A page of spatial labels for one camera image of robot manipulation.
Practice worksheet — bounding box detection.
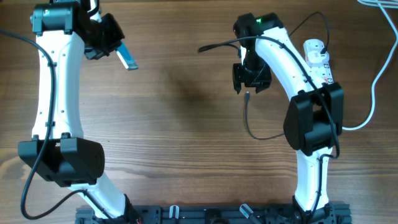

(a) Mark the white charger plug adapter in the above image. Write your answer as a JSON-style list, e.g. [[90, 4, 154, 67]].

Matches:
[[305, 50, 330, 67]]

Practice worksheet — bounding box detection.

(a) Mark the white power strip cord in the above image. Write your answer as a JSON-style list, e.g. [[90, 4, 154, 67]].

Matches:
[[340, 0, 398, 131]]

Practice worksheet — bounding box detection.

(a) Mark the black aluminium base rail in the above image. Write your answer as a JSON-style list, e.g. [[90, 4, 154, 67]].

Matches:
[[75, 204, 353, 224]]

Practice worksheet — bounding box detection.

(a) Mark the white power strip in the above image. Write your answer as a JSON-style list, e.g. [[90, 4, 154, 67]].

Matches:
[[303, 39, 334, 84]]

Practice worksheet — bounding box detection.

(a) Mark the white cables top corner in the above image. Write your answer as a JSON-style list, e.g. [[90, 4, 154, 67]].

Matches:
[[356, 0, 398, 9]]

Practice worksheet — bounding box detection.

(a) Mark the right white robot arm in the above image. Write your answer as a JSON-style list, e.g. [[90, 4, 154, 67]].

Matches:
[[233, 13, 344, 223]]

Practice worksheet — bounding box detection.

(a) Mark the blue Galaxy smartphone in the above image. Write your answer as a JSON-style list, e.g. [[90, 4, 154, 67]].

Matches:
[[116, 42, 138, 70]]

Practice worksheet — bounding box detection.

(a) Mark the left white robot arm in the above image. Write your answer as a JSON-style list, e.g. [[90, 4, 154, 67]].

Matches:
[[18, 1, 143, 223]]

